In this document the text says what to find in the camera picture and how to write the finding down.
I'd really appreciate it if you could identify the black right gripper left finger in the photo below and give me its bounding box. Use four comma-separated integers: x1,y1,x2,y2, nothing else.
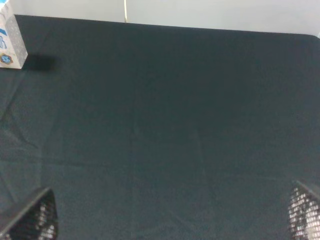
0,187,59,240

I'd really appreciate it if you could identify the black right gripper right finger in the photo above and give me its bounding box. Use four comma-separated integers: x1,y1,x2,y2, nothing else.
288,180,320,240

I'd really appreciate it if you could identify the black table cloth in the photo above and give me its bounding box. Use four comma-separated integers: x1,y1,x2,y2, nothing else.
0,15,320,240

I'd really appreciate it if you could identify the white blue carton box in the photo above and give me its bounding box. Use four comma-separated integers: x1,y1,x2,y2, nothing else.
0,0,28,69

